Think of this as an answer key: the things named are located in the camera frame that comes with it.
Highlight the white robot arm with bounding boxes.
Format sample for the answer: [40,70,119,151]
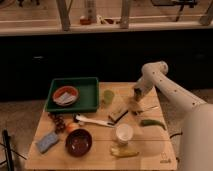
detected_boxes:
[134,61,213,171]

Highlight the small metal spoon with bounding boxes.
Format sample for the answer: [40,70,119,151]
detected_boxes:
[132,106,158,115]

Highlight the green translucent cup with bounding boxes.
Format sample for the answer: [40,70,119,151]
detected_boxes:
[103,90,115,105]

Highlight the wooden block eraser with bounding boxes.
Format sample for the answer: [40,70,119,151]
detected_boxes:
[109,107,128,123]

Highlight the green chili pepper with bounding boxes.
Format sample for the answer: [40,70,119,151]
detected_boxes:
[140,119,166,130]

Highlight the white cup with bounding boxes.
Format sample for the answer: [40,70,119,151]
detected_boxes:
[115,124,133,144]

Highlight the yellow banana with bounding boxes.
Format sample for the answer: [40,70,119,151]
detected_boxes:
[110,147,138,158]

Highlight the green plastic tray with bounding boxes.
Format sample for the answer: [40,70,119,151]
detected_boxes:
[45,77,99,114]

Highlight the grey cloth in bowl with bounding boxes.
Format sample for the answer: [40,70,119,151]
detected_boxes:
[55,92,76,105]

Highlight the orange bowl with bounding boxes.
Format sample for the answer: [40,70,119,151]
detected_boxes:
[52,86,79,106]

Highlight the orange fruit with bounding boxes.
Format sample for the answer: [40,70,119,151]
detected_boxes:
[66,123,79,133]

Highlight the dark red bowl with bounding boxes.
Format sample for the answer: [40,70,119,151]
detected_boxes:
[65,129,92,157]

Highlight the bunch of dark grapes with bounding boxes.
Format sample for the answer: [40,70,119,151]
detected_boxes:
[48,113,66,134]

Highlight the red white object on shelf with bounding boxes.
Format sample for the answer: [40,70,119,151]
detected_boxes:
[80,16,92,25]

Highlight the blue sponge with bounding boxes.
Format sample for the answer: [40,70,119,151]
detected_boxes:
[36,132,59,153]

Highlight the black tripod stand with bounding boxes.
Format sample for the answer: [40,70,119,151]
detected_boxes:
[0,130,26,171]

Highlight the white handled brush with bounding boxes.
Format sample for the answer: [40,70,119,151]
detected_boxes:
[74,114,114,127]

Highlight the black cable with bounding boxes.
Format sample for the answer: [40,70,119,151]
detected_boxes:
[169,131,184,139]

